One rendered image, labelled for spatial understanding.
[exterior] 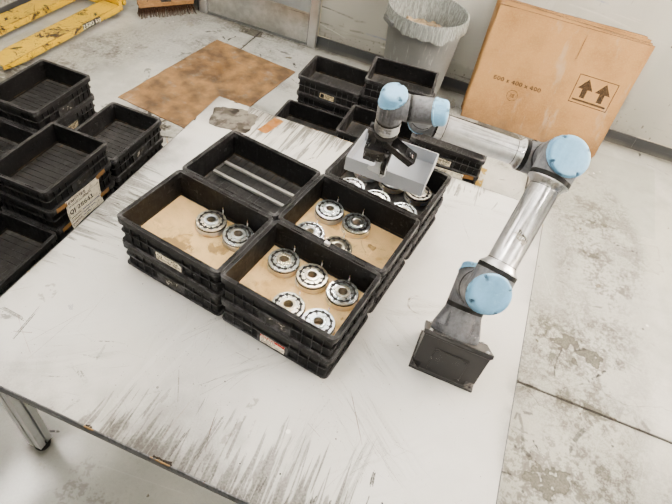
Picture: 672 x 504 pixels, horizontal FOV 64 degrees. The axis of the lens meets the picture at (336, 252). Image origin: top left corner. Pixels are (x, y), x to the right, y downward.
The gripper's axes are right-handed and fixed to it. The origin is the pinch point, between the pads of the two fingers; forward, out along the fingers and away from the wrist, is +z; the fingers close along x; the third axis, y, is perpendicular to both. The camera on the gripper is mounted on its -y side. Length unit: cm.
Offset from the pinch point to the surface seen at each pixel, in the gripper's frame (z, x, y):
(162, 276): 22, 50, 58
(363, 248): 22.3, 15.8, -0.5
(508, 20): 97, -234, -33
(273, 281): 16.1, 41.3, 22.1
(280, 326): 11, 57, 13
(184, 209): 20, 25, 62
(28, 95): 70, -35, 190
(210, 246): 17, 36, 46
